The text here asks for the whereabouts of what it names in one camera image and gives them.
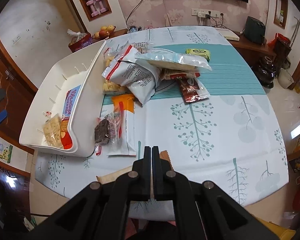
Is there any white rice cake pack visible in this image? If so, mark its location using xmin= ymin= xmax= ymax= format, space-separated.
xmin=135 ymin=49 xmax=212 ymax=72

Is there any white plastic storage bin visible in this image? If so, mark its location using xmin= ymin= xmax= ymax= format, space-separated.
xmin=19 ymin=41 xmax=106 ymax=157

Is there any puffed corn clear bag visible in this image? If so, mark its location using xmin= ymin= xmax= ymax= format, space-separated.
xmin=102 ymin=47 xmax=129 ymax=95

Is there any white set-top box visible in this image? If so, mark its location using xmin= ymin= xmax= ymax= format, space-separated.
xmin=215 ymin=28 xmax=240 ymax=41

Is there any yellow cracker clear pack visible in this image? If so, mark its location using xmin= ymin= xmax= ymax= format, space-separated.
xmin=43 ymin=114 xmax=63 ymax=148

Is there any beige red cracker packet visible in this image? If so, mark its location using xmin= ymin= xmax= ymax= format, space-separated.
xmin=159 ymin=68 xmax=200 ymax=80

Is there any brown chocolate wafer pack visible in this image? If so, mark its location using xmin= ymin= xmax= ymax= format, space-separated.
xmin=177 ymin=77 xmax=210 ymax=103

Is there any blue snow globe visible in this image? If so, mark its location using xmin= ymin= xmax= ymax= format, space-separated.
xmin=128 ymin=25 xmax=139 ymax=33

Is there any fruit bowl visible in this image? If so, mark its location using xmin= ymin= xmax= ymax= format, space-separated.
xmin=93 ymin=25 xmax=116 ymax=40

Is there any pink dumbbell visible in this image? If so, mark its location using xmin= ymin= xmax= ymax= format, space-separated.
xmin=86 ymin=0 xmax=99 ymax=17
xmin=95 ymin=0 xmax=107 ymax=14

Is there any right pink dumbbell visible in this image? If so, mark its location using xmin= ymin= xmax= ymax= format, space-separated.
xmin=95 ymin=0 xmax=107 ymax=14

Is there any white zip snack bag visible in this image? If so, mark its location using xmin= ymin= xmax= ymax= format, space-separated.
xmin=116 ymin=43 xmax=161 ymax=105

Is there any green pineapple cake pack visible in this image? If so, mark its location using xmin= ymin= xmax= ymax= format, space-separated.
xmin=186 ymin=49 xmax=211 ymax=62

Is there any wooden door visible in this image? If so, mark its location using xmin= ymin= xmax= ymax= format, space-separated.
xmin=0 ymin=40 xmax=37 ymax=154

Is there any tan wafer stick pack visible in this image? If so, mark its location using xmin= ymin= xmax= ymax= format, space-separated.
xmin=96 ymin=150 xmax=171 ymax=183

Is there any red gift box with bag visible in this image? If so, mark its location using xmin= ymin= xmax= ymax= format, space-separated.
xmin=67 ymin=29 xmax=93 ymax=53

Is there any left pink dumbbell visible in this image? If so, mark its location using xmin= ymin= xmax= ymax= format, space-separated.
xmin=86 ymin=0 xmax=99 ymax=17

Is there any wall power outlet strip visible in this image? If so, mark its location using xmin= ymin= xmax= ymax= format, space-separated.
xmin=191 ymin=8 xmax=221 ymax=18

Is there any black tv cable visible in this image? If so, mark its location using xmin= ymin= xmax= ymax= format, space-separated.
xmin=125 ymin=0 xmax=150 ymax=28

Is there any dark brownie clear pack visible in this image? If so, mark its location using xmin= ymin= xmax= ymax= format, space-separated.
xmin=94 ymin=111 xmax=123 ymax=156

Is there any white bucket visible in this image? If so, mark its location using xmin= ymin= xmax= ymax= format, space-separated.
xmin=277 ymin=68 xmax=294 ymax=89

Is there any wooden tv cabinet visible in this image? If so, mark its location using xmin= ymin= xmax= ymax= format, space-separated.
xmin=106 ymin=26 xmax=276 ymax=62

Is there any red bag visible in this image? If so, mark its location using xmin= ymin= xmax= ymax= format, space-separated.
xmin=267 ymin=33 xmax=291 ymax=53

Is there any orange white snack bag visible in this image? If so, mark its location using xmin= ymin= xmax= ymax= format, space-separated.
xmin=107 ymin=94 xmax=136 ymax=157

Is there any blue wafer cookie pack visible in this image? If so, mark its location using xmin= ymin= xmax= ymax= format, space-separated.
xmin=61 ymin=85 xmax=81 ymax=150

